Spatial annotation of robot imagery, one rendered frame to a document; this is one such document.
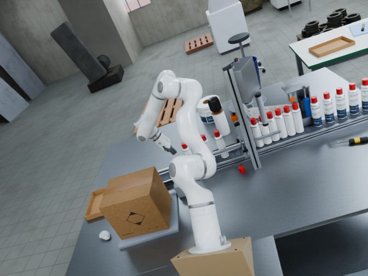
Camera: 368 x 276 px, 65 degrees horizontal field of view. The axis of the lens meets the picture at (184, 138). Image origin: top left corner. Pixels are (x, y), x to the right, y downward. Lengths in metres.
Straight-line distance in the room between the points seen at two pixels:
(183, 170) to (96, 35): 8.31
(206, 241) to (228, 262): 0.12
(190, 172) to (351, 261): 1.23
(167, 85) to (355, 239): 1.54
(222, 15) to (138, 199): 5.41
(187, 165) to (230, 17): 5.50
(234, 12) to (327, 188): 5.32
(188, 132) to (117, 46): 8.05
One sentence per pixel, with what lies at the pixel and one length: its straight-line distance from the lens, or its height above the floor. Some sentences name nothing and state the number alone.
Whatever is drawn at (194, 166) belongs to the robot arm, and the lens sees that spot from 1.29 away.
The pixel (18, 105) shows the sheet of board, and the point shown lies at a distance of 10.55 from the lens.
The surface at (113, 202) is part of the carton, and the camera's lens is 1.61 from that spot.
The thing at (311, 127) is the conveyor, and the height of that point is 0.88.
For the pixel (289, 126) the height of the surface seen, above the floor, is 0.96.
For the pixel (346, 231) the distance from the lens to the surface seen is 2.25.
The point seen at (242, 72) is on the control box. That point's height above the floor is 1.46.
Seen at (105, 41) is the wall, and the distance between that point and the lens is 9.34.
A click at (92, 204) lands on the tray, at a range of 2.25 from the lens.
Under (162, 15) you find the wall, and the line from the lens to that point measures 10.67.
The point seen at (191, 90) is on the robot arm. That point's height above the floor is 1.50.
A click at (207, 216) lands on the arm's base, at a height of 1.10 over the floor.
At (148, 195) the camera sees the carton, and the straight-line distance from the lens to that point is 1.52.
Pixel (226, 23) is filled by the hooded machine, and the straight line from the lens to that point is 6.59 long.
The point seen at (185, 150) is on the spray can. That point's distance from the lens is 1.84.
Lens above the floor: 2.01
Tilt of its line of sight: 29 degrees down
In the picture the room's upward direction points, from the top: 24 degrees counter-clockwise
